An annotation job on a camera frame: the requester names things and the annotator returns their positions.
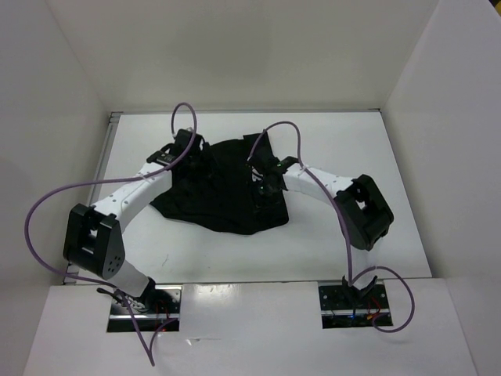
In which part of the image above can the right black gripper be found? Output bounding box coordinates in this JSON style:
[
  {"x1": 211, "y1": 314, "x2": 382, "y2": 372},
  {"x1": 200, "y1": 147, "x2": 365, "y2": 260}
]
[{"x1": 244, "y1": 175, "x2": 281, "y2": 215}]

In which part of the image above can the black skirt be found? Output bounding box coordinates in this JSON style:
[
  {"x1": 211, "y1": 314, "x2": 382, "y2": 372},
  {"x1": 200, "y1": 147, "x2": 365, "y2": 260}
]
[{"x1": 150, "y1": 133, "x2": 289, "y2": 235}]

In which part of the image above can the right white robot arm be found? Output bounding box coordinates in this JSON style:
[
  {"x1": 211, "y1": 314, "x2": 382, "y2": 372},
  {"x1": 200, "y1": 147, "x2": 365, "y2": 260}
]
[{"x1": 247, "y1": 157, "x2": 395, "y2": 308}]

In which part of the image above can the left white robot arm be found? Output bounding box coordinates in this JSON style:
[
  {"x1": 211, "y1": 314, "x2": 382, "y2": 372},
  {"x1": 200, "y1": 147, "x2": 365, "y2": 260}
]
[{"x1": 63, "y1": 129, "x2": 204, "y2": 313}]

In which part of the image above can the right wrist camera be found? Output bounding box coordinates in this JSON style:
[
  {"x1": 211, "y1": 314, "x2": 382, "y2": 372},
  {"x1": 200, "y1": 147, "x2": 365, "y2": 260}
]
[{"x1": 247, "y1": 150, "x2": 279, "y2": 175}]

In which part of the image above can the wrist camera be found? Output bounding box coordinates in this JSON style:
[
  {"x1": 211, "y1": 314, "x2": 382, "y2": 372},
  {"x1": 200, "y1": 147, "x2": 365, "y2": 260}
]
[
  {"x1": 247, "y1": 150, "x2": 279, "y2": 175},
  {"x1": 171, "y1": 129, "x2": 197, "y2": 154}
]

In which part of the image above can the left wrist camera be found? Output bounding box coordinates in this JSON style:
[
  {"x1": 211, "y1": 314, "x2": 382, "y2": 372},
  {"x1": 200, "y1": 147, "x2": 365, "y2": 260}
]
[{"x1": 171, "y1": 129, "x2": 197, "y2": 154}]

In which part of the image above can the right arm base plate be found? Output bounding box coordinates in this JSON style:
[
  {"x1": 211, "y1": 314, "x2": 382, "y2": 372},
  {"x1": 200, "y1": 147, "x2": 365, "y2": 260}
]
[{"x1": 318, "y1": 283, "x2": 393, "y2": 329}]

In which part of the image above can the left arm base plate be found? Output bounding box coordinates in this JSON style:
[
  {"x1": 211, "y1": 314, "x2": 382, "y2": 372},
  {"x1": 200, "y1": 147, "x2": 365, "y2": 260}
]
[{"x1": 103, "y1": 285, "x2": 182, "y2": 333}]

